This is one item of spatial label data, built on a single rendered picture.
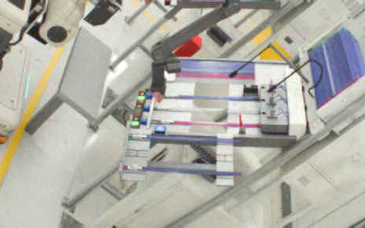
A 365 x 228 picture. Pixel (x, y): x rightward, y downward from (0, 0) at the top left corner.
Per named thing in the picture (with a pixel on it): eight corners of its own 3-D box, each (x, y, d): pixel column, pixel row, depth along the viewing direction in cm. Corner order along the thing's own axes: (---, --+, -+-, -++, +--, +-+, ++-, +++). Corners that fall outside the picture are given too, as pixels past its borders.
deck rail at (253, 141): (146, 142, 285) (146, 132, 282) (146, 140, 287) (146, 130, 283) (295, 148, 283) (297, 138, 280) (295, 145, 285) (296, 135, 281)
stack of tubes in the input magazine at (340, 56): (317, 108, 274) (360, 76, 263) (307, 53, 316) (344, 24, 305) (332, 123, 279) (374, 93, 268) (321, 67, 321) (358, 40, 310)
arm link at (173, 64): (152, 45, 261) (153, 51, 253) (178, 43, 263) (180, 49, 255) (153, 71, 266) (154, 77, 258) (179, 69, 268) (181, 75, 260)
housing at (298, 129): (287, 146, 286) (290, 123, 278) (283, 89, 326) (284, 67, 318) (302, 146, 285) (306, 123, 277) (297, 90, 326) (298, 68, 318)
